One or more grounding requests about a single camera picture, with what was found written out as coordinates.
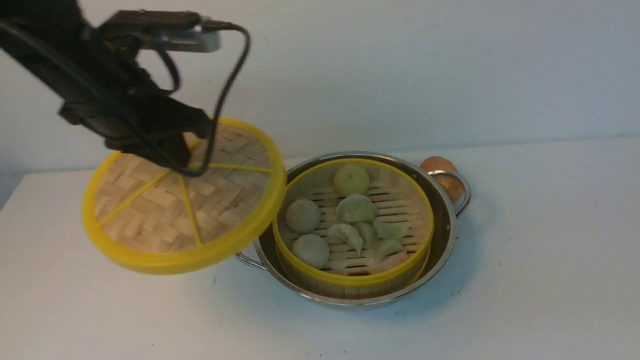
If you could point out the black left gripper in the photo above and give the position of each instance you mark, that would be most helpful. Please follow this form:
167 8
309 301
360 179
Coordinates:
133 114

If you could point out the yellow woven bamboo steamer lid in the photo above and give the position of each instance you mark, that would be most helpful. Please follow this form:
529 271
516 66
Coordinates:
151 220

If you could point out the yellow bamboo steamer basket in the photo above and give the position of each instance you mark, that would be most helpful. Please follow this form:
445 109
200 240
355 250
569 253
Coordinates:
398 198

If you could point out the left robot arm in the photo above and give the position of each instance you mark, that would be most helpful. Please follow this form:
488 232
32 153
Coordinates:
46 35

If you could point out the stainless steel pot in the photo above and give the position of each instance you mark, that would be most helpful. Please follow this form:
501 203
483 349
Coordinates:
443 242

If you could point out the upper white round bun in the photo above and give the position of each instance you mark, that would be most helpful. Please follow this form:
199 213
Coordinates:
303 216

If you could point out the white round bun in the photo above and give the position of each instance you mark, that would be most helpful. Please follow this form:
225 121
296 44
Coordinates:
312 249
303 216

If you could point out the lower white round bun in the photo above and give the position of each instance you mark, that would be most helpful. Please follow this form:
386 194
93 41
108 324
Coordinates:
312 249

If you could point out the yellow-green round bun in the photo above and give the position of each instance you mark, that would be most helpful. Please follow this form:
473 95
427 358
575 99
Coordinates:
351 179

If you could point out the large pale green dumpling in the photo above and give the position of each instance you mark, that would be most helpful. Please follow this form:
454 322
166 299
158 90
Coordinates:
356 208

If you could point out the white pleated dumpling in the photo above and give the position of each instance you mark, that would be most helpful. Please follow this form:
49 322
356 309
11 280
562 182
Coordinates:
347 234

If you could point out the small green dumpling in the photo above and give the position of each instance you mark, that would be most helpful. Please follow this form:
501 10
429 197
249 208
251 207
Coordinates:
368 233

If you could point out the right green dumpling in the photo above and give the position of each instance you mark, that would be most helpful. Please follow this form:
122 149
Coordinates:
391 230

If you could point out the lower green dumpling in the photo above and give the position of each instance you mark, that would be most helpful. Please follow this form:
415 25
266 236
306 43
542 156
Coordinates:
384 248

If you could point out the pink dumpling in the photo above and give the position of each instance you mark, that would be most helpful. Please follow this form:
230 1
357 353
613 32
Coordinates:
392 261

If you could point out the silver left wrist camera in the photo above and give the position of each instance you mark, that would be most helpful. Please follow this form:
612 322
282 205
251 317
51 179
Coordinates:
182 31

